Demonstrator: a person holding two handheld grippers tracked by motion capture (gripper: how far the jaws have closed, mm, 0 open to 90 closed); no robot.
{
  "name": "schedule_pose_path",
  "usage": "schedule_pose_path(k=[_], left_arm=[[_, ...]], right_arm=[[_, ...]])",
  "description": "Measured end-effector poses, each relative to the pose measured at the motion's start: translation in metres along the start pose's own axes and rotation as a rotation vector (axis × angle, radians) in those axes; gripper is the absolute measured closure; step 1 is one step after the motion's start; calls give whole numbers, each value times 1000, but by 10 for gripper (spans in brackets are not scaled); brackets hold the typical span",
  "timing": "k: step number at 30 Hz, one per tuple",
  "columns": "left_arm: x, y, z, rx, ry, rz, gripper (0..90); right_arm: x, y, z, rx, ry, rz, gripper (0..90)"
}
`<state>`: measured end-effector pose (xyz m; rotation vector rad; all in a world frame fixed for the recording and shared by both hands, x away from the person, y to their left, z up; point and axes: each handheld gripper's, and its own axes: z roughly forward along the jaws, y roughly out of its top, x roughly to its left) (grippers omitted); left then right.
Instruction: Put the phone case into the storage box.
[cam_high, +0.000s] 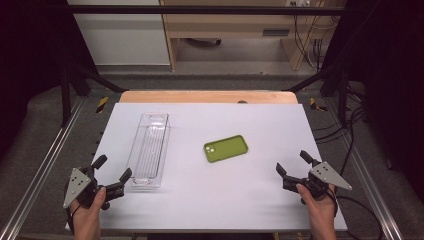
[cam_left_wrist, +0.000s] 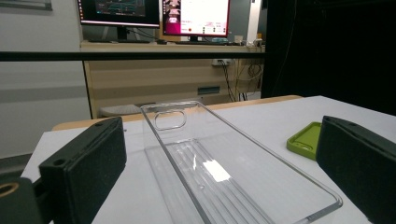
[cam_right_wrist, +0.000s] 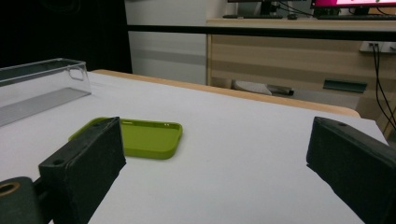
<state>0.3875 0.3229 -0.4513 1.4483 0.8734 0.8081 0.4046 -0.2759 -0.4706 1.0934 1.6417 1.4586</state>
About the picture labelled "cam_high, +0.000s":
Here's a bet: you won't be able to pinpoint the aluminium floor rail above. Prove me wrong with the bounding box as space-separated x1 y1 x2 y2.
0 95 86 240
323 95 405 240

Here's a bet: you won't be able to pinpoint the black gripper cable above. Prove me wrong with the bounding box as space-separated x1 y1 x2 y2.
333 186 385 240

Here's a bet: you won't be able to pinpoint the black curtain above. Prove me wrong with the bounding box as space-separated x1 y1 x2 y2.
0 0 99 161
319 0 424 196

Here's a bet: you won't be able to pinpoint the person's left hand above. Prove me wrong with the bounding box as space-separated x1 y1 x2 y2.
70 186 108 232

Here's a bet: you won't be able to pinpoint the black metal stand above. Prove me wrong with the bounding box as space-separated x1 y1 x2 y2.
59 58 128 128
282 61 350 127

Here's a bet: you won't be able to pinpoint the green phone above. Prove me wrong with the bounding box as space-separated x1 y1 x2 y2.
203 134 250 164

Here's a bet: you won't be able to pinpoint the wooden desk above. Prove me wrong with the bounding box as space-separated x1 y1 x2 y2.
159 0 348 72

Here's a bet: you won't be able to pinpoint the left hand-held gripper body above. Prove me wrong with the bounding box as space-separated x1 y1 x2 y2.
62 165 126 211

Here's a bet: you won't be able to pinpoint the black floor cables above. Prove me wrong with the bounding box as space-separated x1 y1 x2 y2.
313 81 368 178

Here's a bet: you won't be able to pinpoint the person's right hand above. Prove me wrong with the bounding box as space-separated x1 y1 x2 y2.
295 183 338 229

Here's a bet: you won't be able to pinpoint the black horizontal bar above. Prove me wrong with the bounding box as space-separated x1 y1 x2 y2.
65 4 349 16

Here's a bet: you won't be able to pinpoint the yellow black tape strip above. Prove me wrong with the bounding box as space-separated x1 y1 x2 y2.
308 96 328 113
95 96 110 114

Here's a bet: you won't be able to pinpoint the white cabinet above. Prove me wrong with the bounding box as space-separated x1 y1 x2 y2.
66 0 172 67

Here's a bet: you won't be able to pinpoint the black chair base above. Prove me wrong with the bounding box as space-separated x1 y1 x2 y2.
184 37 223 48

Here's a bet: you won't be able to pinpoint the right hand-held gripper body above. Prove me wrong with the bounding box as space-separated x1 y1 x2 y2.
282 161 353 205

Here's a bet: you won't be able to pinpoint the light wooden table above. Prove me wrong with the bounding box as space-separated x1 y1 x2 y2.
118 90 299 105

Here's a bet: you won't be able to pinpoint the black wrist strap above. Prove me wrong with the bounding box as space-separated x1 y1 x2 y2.
65 201 83 235

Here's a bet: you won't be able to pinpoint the white power strip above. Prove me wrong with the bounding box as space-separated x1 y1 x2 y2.
285 0 312 8

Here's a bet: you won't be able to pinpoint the hanging black cables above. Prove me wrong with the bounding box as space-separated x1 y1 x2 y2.
292 13 339 72

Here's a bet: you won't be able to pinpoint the dark desk drawer handle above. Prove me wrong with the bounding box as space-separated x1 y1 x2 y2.
262 28 291 37

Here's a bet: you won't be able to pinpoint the clear plastic tray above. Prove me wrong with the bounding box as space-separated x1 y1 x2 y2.
125 112 172 190

